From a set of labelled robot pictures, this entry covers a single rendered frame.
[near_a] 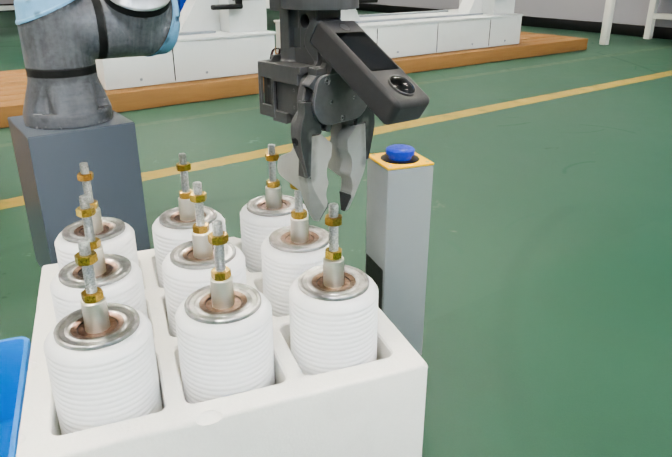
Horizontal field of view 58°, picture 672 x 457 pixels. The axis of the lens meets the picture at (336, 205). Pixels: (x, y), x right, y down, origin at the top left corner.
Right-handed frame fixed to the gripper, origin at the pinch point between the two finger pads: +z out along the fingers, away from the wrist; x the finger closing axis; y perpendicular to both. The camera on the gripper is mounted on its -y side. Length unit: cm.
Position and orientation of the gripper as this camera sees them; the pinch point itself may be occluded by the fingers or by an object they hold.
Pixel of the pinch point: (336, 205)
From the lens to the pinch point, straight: 61.0
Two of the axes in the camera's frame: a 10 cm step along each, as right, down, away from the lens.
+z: 0.0, 9.3, 3.7
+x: -7.1, 2.6, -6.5
